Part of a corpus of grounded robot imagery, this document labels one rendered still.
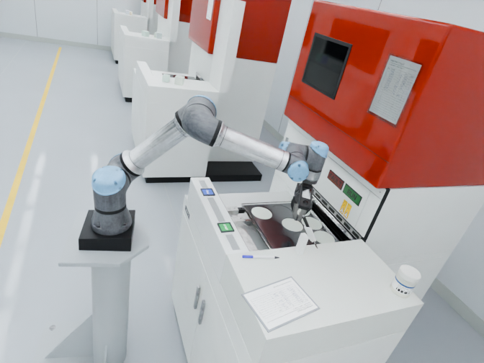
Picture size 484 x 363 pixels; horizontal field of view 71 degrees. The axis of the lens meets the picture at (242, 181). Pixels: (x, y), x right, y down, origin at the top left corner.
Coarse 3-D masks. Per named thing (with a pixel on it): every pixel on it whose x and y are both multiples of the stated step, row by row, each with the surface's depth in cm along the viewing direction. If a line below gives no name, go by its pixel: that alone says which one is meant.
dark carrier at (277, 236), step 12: (276, 204) 170; (288, 204) 172; (252, 216) 157; (276, 216) 160; (288, 216) 163; (312, 216) 167; (264, 228) 150; (276, 228) 152; (324, 228) 159; (276, 240) 145; (288, 240) 146; (336, 240) 153
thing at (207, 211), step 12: (192, 180) 162; (204, 180) 165; (192, 192) 161; (216, 192) 157; (192, 204) 162; (204, 204) 147; (216, 204) 149; (204, 216) 145; (216, 216) 141; (228, 216) 142; (204, 228) 145; (216, 228) 134; (204, 240) 146; (216, 240) 131; (228, 240) 129; (240, 240) 130; (216, 252) 131; (228, 252) 123; (240, 252) 124; (216, 264) 132
